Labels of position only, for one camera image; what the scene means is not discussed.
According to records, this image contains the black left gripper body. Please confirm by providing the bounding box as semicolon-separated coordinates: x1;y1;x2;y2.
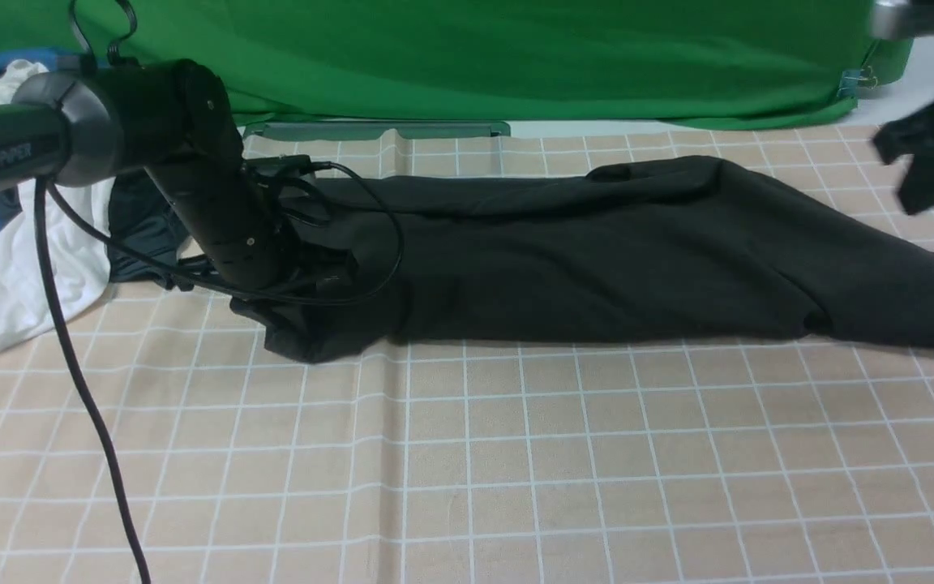
256;235;358;304

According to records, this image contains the dark gray long sleeve shirt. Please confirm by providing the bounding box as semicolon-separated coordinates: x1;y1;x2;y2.
230;156;934;363

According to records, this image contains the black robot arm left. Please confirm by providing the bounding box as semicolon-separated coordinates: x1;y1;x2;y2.
0;59;352;306

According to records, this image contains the white crumpled shirt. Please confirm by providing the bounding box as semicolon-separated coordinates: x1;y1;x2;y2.
0;59;111;352

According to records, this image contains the metal binder clip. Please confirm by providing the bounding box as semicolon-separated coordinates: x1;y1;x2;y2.
835;65;880;99

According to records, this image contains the dark gray crumpled garment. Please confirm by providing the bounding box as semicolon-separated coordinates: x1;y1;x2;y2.
107;170;188;290

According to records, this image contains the beige grid tablecloth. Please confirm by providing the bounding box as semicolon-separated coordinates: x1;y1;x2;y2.
0;126;934;583

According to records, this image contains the green backdrop cloth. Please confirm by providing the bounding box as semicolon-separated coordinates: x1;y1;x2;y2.
0;0;927;132

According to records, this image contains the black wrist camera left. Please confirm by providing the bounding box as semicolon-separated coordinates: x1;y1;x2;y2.
243;154;316;186

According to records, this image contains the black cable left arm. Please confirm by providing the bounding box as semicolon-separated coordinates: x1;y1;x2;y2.
32;0;405;584

